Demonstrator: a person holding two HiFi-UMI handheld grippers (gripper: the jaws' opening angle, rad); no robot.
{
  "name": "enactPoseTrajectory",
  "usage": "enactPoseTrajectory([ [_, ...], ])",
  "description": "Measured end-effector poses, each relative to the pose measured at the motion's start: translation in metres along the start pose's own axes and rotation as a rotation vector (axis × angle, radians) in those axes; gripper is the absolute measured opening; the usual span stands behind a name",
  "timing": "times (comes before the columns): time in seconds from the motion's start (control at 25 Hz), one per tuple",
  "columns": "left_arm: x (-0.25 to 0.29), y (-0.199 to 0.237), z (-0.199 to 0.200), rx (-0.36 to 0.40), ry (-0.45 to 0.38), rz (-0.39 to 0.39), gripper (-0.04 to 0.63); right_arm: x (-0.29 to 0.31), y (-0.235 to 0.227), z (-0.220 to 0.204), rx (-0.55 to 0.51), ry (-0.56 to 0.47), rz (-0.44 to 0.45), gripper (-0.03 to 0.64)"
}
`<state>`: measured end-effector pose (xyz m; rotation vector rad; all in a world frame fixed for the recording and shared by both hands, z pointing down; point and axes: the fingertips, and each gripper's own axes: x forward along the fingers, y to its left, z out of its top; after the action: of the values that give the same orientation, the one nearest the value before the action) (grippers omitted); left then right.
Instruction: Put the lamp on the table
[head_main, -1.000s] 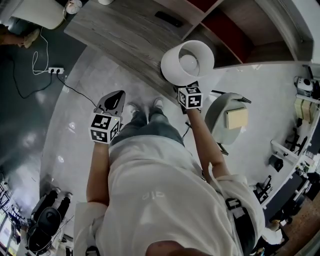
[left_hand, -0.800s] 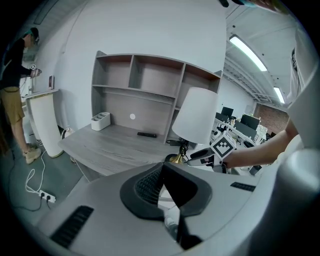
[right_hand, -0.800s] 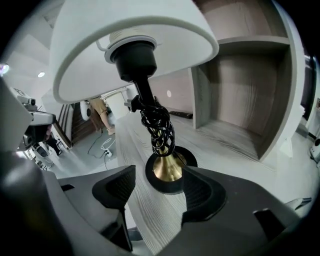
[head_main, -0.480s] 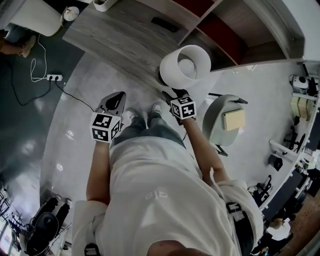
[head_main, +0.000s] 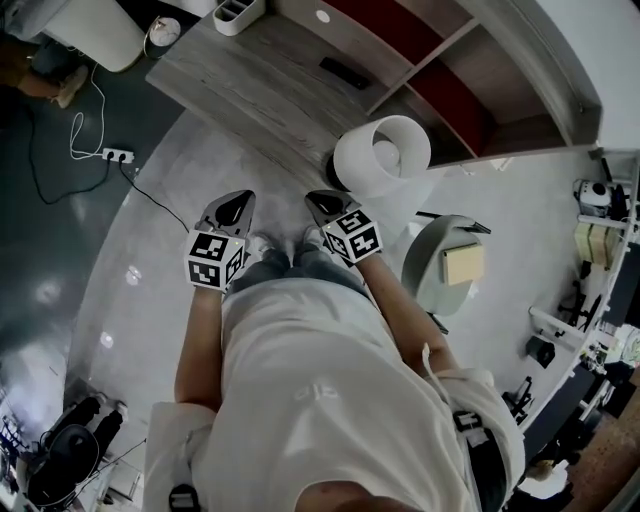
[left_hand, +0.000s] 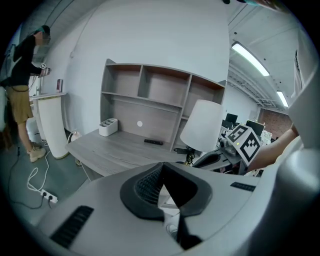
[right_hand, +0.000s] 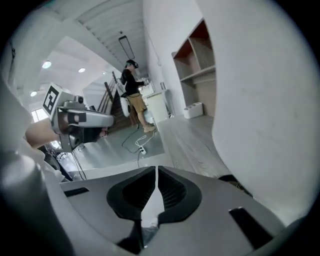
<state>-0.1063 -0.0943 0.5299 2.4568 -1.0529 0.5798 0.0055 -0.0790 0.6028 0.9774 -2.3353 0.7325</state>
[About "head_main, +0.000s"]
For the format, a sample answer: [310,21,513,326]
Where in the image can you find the black harness strap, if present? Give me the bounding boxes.
[451,409,512,512]

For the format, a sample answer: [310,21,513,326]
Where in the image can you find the white table lamp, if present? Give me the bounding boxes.
[323,114,433,200]

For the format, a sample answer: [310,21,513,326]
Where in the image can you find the person's grey trousers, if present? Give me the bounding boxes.
[226,246,372,302]

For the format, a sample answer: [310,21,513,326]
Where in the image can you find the stack of tan boxes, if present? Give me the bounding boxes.
[573,221,622,272]

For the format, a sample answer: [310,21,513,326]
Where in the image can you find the black remote control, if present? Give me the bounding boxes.
[319,55,372,91]

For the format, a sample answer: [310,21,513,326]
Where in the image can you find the grey round shell chair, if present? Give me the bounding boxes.
[401,211,492,334]

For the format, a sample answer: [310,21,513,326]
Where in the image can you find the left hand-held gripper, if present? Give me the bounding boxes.
[185,189,258,293]

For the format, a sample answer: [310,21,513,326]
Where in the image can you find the black box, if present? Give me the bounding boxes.
[526,335,557,369]

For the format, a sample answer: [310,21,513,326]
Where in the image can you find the small round waste basket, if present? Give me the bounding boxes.
[142,16,182,61]

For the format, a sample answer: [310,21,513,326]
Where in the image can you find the white pen holder organizer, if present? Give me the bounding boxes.
[212,0,267,38]

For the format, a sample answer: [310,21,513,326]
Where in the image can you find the grey wooden shelf cabinet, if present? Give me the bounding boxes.
[272,0,604,169]

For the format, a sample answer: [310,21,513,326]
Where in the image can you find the black cable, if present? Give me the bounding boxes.
[26,112,112,207]
[119,159,192,234]

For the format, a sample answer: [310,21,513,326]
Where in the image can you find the person's right forearm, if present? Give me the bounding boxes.
[355,256,452,374]

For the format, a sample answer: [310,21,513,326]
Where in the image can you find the tan cardboard box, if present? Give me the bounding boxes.
[441,243,487,288]

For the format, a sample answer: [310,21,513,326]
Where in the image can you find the grey wooden desk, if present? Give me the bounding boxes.
[144,9,431,194]

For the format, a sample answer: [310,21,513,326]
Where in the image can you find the white round device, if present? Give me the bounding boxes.
[573,178,613,218]

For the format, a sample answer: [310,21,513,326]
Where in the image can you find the black strap buckle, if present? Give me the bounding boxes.
[168,483,202,512]

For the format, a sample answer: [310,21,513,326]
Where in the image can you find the white frame work table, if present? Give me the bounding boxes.
[514,149,640,426]

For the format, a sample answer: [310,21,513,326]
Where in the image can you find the person's right white shoe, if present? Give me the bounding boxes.
[301,225,327,252]

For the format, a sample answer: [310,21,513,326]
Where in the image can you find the person's left forearm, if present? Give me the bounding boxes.
[173,286,227,414]

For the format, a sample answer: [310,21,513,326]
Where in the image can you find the person's white shirt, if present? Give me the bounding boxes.
[141,276,527,512]

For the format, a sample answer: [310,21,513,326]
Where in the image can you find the white cable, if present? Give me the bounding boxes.
[69,49,108,162]

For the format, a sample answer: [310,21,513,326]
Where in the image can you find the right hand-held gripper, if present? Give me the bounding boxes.
[304,189,384,269]

